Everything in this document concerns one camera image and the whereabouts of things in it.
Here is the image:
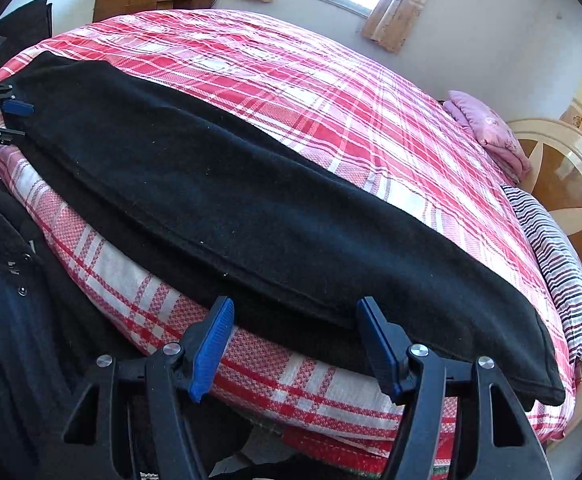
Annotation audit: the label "person's dark jacket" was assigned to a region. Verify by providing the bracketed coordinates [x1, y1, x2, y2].
[0, 185, 137, 480]

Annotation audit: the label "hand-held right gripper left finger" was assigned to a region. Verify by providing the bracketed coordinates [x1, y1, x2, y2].
[36, 296, 235, 480]

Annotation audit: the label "folded pink quilt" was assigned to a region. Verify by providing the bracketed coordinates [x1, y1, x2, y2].
[443, 90, 532, 184]

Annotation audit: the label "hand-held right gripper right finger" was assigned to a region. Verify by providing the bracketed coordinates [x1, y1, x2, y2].
[356, 296, 554, 480]

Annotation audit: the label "black pants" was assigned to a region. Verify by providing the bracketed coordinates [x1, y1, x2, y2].
[8, 51, 566, 407]

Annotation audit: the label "red plaid bed blanket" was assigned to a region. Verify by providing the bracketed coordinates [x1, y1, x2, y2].
[0, 8, 579, 476]

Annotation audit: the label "cream and wood headboard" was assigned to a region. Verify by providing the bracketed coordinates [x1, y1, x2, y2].
[506, 97, 582, 341]

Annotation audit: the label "striped pillow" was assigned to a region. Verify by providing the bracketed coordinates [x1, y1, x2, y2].
[501, 184, 582, 361]

